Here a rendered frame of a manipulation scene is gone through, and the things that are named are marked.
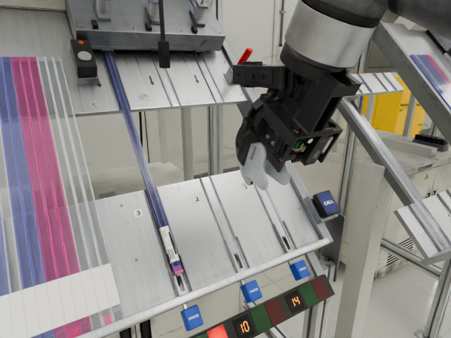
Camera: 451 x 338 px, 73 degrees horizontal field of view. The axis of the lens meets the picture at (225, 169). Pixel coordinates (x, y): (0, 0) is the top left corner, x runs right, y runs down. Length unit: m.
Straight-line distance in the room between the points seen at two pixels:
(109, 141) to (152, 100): 1.74
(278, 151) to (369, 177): 0.56
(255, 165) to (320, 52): 0.17
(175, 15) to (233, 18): 1.93
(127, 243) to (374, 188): 0.63
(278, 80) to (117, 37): 0.46
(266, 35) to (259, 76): 2.54
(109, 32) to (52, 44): 0.12
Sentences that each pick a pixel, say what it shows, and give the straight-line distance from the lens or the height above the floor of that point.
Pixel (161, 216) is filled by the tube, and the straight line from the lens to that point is 0.53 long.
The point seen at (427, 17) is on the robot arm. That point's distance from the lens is 0.28.
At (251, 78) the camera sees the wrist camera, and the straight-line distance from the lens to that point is 0.39.
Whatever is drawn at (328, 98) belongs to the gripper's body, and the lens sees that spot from 0.31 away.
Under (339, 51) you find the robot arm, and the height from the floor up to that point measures 1.07.
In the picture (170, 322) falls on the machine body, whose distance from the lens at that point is 1.00.
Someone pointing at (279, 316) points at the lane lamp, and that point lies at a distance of 0.59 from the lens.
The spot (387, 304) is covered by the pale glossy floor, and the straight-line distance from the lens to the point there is 1.71.
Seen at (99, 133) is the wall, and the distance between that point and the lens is 2.39.
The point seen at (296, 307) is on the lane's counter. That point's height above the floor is 0.65.
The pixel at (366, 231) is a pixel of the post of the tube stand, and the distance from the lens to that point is 0.94.
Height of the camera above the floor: 1.07
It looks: 20 degrees down
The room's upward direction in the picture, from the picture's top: straight up
